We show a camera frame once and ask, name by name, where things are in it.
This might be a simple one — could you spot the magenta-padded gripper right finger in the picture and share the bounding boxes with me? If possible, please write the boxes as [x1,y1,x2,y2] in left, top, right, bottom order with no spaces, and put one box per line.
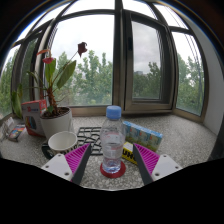
[132,143,183,186]

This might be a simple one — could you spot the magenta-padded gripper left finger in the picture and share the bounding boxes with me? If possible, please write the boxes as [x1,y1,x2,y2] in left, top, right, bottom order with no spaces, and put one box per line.
[41,143,93,186]

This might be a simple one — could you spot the clear blue-capped water bottle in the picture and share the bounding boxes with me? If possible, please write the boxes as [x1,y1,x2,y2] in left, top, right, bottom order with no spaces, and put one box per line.
[99,105,127,175]

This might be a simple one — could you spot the white mug with black print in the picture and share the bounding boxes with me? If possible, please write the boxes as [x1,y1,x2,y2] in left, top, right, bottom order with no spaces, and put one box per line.
[41,130,79,160]

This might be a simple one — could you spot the blue and green carton pack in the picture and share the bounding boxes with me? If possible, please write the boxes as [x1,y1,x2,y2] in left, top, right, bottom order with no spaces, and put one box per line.
[121,120,164,153]

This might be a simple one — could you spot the long yellow box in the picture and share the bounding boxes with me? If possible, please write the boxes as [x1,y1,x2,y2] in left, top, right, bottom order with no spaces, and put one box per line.
[121,141,138,166]

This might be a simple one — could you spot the red-flowered plant in white pot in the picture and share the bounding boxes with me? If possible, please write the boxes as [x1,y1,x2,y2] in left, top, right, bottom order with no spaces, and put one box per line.
[10,41,89,140]

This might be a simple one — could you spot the flat round red coaster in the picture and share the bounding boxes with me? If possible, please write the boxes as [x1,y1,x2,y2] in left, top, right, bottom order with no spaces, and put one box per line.
[99,159,127,179]

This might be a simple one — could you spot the flat colourful box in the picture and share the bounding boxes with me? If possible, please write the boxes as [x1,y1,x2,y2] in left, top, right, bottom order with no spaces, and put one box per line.
[7,123,27,143]

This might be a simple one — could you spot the white and red cardboard box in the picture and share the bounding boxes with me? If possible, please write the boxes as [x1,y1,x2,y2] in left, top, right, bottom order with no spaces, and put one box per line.
[21,99,48,138]

